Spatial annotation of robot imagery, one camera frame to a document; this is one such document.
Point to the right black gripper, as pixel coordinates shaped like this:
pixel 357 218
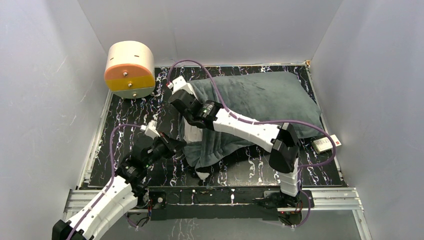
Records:
pixel 194 97

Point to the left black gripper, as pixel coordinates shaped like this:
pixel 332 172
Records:
pixel 171 144

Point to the white pillow insert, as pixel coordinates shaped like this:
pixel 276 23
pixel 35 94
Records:
pixel 192 133

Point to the cream and orange cylindrical container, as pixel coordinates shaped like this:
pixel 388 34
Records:
pixel 130 70

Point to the zebra and grey pillowcase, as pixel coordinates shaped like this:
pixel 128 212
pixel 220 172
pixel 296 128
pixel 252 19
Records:
pixel 266 96

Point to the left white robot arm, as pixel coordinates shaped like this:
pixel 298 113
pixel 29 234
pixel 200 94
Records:
pixel 124 191

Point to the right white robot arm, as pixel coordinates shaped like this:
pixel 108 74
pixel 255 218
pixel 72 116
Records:
pixel 280 141

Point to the white tag card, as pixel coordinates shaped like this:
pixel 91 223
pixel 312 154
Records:
pixel 324 144

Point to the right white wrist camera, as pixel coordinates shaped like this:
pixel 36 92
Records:
pixel 180 83

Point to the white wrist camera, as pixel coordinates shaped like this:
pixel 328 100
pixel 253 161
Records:
pixel 150 129
pixel 180 83

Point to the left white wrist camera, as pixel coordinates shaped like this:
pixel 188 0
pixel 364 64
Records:
pixel 150 129

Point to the black front mounting rail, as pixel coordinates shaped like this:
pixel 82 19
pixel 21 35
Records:
pixel 213 202

